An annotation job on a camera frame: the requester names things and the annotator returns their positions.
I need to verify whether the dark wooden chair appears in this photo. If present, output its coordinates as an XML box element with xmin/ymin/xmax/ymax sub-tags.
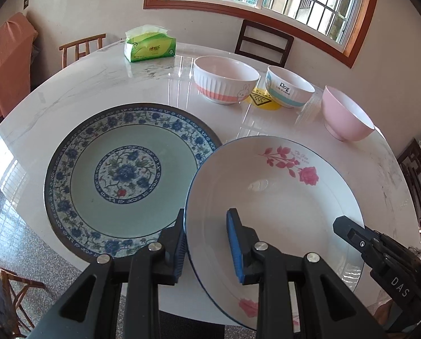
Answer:
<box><xmin>235</xmin><ymin>19</ymin><xmax>295</xmax><ymax>68</ymax></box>

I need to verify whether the blue floral pattern plate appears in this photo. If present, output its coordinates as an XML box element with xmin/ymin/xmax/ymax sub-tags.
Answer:
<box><xmin>44</xmin><ymin>103</ymin><xmax>222</xmax><ymax>258</ymax></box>

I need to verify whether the white rose print plate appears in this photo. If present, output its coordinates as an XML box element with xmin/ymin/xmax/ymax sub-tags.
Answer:
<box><xmin>185</xmin><ymin>135</ymin><xmax>368</xmax><ymax>327</ymax></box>

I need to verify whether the white teal band bowl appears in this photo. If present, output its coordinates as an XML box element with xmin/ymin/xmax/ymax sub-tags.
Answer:
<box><xmin>266</xmin><ymin>65</ymin><xmax>316</xmax><ymax>110</ymax></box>

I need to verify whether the dark carved wooden furniture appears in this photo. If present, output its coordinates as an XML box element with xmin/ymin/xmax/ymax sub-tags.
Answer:
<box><xmin>396</xmin><ymin>138</ymin><xmax>421</xmax><ymax>230</ymax></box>

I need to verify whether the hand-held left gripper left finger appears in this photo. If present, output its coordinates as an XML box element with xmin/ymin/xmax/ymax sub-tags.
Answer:
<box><xmin>27</xmin><ymin>208</ymin><xmax>188</xmax><ymax>339</ymax></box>

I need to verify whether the yellow round warning sticker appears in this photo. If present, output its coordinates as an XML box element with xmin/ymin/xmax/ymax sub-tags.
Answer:
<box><xmin>242</xmin><ymin>86</ymin><xmax>283</xmax><ymax>111</ymax></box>

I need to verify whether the rattan chair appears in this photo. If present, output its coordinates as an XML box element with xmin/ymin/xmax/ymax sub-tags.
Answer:
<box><xmin>0</xmin><ymin>259</ymin><xmax>49</xmax><ymax>338</ymax></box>

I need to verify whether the light wooden chair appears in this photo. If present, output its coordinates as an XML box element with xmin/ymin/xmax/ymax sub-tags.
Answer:
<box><xmin>58</xmin><ymin>33</ymin><xmax>107</xmax><ymax>68</ymax></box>

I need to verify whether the green tissue pack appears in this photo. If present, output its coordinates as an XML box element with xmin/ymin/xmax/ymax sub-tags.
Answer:
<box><xmin>124</xmin><ymin>25</ymin><xmax>176</xmax><ymax>63</ymax></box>

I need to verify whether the pink ribbed rabbit bowl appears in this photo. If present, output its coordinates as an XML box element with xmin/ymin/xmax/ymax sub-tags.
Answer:
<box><xmin>193</xmin><ymin>56</ymin><xmax>261</xmax><ymax>106</ymax></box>

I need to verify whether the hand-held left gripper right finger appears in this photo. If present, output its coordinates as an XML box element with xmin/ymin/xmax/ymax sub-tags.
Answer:
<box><xmin>225</xmin><ymin>208</ymin><xmax>388</xmax><ymax>339</ymax></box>

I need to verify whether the plain pink bowl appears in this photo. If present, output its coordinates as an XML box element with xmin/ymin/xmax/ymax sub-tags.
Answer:
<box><xmin>321</xmin><ymin>85</ymin><xmax>376</xmax><ymax>142</ymax></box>

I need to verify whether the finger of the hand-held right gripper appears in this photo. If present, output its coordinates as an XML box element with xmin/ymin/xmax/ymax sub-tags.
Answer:
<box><xmin>332</xmin><ymin>215</ymin><xmax>385</xmax><ymax>272</ymax></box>

